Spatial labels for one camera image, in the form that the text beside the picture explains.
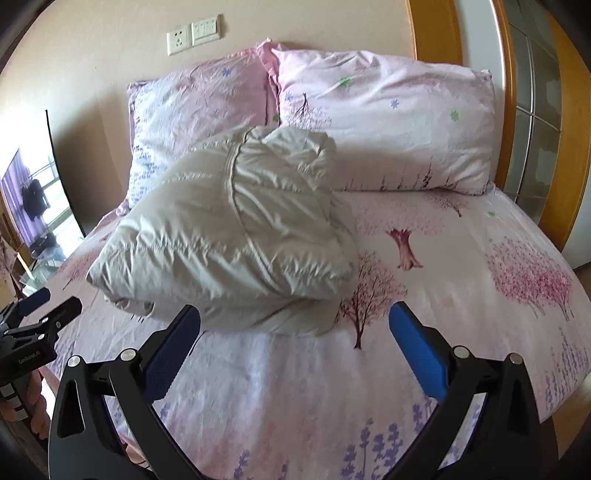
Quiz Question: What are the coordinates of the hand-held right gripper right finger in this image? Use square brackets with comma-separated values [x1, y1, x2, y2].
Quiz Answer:
[389, 301, 540, 480]

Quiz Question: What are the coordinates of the bed with pink floral sheet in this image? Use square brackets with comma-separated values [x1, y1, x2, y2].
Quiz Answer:
[44, 180, 591, 480]

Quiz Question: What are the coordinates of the large black framed mirror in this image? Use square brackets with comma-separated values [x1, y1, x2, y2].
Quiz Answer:
[0, 109, 88, 296]

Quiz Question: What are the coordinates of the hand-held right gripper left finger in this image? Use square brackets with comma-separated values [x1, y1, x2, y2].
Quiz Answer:
[48, 304, 218, 480]

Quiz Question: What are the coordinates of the white wall switch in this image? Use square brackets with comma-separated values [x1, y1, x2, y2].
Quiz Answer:
[191, 15, 219, 45]

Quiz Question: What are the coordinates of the white puffer jacket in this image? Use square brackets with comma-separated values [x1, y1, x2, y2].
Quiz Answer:
[85, 126, 361, 337]

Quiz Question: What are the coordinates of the pink floral pillow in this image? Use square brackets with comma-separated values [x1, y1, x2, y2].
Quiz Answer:
[126, 39, 281, 210]
[270, 46, 497, 197]

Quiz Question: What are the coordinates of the wooden headboard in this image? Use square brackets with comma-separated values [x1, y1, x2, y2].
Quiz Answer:
[405, 0, 464, 65]

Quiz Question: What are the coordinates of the white wall socket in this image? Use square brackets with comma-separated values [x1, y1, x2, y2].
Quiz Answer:
[166, 26, 194, 56]

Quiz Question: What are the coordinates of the wooden framed glass door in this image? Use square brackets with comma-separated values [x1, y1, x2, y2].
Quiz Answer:
[492, 0, 591, 271]

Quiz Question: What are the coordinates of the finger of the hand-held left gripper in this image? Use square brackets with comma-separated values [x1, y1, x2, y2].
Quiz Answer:
[17, 296, 83, 341]
[16, 288, 51, 320]

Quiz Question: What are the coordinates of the person's left hand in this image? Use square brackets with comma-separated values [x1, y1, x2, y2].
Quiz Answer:
[25, 368, 52, 440]

